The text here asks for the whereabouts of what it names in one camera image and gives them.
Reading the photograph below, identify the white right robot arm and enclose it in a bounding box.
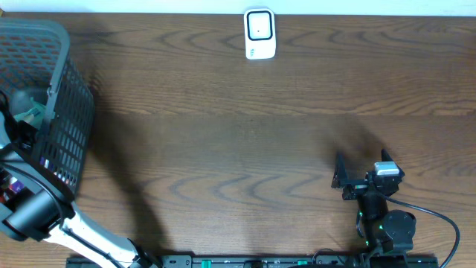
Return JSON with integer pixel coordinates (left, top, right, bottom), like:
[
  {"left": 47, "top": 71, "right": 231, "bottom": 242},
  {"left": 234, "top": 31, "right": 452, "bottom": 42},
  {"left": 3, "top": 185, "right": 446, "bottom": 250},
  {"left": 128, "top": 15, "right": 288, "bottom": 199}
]
[{"left": 332, "top": 150, "right": 416, "bottom": 255}]

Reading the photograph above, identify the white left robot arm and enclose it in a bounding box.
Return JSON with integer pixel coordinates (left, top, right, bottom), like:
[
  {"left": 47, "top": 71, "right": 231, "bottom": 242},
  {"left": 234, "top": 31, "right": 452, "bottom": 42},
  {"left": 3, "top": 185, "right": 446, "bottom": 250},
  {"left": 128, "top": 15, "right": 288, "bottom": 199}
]
[{"left": 1, "top": 106, "right": 358, "bottom": 267}]

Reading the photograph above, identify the grey plastic mesh basket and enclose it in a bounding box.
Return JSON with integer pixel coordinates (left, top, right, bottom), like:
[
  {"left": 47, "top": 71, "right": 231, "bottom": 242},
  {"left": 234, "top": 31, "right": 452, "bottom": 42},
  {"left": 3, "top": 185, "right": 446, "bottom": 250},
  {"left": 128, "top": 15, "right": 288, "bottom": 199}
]
[{"left": 1, "top": 18, "right": 94, "bottom": 194}]

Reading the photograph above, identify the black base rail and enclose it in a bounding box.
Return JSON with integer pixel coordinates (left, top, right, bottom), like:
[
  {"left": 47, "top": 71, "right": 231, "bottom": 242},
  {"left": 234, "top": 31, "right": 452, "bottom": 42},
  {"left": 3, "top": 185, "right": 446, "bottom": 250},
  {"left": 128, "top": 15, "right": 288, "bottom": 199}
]
[{"left": 158, "top": 252, "right": 439, "bottom": 268}]

